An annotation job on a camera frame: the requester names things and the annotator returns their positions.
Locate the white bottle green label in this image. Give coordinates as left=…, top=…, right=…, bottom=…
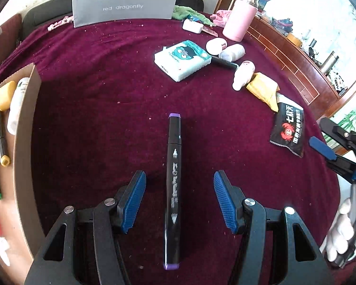
left=7, top=77, right=30, bottom=135

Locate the large white charger plug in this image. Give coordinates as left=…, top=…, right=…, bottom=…
left=0, top=237, right=11, bottom=266

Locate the black crab snack packet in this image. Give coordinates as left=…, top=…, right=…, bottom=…
left=269, top=93, right=305, bottom=158

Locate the teal tissue pack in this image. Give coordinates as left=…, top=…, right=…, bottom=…
left=154, top=40, right=211, bottom=82

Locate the maroon bedspread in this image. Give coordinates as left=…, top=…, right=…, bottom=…
left=0, top=19, right=340, bottom=284

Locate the purple-capped black marker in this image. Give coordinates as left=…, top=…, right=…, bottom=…
left=164, top=113, right=182, bottom=270

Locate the pink wrapper strip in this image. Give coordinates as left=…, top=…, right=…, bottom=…
left=202, top=26, right=218, bottom=37

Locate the pink bead bracelet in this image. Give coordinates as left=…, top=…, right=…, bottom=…
left=47, top=15, right=75, bottom=32

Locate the white bottle red label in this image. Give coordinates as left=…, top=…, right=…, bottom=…
left=206, top=37, right=228, bottom=56

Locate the white gloved right hand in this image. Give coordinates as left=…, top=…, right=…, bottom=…
left=325, top=198, right=354, bottom=262

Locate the steel thermos on shelf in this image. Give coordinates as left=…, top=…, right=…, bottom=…
left=320, top=51, right=339, bottom=76

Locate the green cloth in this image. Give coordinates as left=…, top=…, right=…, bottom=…
left=172, top=5, right=215, bottom=26

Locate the pink cloth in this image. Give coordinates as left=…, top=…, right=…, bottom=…
left=210, top=10, right=231, bottom=28

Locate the yellow-capped black marker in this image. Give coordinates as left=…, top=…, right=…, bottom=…
left=0, top=111, right=11, bottom=167

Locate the yellow snack packet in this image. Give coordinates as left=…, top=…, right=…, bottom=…
left=246, top=72, right=280, bottom=113

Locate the maroon armchair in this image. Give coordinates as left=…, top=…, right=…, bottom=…
left=0, top=14, right=22, bottom=65

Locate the white spray bottle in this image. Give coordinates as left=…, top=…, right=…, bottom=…
left=232, top=61, right=255, bottom=91

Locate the pink thermos bottle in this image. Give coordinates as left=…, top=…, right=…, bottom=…
left=222, top=0, right=259, bottom=42

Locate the white pill bottle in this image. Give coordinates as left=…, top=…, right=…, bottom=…
left=219, top=44, right=246, bottom=62

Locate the small white charger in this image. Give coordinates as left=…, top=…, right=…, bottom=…
left=182, top=19, right=203, bottom=34

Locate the grey shoe box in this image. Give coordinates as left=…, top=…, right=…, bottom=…
left=72, top=0, right=176, bottom=28

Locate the grey-capped black marker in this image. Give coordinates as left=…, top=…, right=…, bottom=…
left=211, top=56, right=239, bottom=71

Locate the cardboard tray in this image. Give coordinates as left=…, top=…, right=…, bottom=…
left=0, top=63, right=45, bottom=284

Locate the wooden headboard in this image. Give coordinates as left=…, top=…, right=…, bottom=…
left=246, top=17, right=340, bottom=119

